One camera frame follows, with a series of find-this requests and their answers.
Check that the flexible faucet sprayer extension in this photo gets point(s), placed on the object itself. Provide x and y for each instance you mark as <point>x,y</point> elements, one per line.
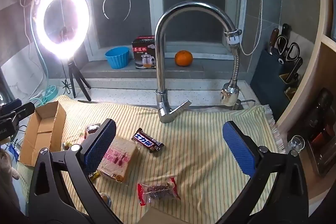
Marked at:
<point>235,69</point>

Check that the black teapot box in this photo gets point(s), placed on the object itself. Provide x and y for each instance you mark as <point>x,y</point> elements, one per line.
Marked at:
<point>143,53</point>

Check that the bread slices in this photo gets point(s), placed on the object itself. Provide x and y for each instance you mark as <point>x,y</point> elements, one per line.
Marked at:
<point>122,158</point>

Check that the small round snack packet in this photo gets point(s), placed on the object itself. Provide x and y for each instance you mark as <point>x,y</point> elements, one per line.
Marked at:
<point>105,199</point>

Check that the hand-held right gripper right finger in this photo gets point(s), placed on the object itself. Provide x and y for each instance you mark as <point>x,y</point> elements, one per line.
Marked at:
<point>239,148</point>

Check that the blue ribbed bowl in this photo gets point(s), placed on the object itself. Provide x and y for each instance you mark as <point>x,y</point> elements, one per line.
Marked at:
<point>118,57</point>

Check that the clear dark red jelly packet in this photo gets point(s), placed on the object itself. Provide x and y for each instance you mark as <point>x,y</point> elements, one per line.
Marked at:
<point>92,130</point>

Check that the dark glass bottle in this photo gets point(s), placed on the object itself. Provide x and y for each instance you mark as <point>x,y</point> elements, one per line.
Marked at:
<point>321,111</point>

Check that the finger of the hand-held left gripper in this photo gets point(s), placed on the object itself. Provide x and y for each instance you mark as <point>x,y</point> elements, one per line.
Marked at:
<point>23,109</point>
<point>11,104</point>

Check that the orange mandarin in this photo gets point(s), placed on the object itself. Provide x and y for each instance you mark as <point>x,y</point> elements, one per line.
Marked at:
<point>183,58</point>

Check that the red clear dates packet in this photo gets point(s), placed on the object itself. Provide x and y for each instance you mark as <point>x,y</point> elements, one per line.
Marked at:
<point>157,191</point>

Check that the wooden cabinet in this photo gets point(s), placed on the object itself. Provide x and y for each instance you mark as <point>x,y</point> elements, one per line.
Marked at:
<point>309,69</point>

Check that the dark blue knife block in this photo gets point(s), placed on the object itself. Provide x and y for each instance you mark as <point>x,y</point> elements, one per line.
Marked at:
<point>270,82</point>

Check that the chrome gooseneck faucet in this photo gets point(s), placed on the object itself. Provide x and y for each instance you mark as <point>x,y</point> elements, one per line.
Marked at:
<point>160,69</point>

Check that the yellow green wrapped candy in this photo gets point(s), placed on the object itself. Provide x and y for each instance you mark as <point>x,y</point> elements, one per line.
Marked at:
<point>67,145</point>

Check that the pink snack packet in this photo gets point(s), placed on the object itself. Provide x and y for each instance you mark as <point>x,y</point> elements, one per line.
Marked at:
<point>81,137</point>

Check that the dark chocolate bar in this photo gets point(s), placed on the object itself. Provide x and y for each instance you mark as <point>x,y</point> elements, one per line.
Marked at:
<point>147,140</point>

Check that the person's left hand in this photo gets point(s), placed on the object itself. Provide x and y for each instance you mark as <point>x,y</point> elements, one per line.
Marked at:
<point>8,163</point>

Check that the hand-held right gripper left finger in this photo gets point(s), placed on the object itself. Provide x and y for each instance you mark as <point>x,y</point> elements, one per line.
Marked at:
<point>101,146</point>

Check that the black tripod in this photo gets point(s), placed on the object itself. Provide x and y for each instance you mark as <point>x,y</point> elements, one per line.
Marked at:
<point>71,74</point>

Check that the cardboard box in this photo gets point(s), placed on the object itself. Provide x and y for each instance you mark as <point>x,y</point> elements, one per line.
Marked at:
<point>31,140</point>

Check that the small clear glass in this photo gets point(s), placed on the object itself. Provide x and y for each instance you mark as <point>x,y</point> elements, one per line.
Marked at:
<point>296,142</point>

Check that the striped yellow cloth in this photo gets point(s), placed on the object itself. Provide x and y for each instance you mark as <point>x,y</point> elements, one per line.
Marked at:
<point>197,134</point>

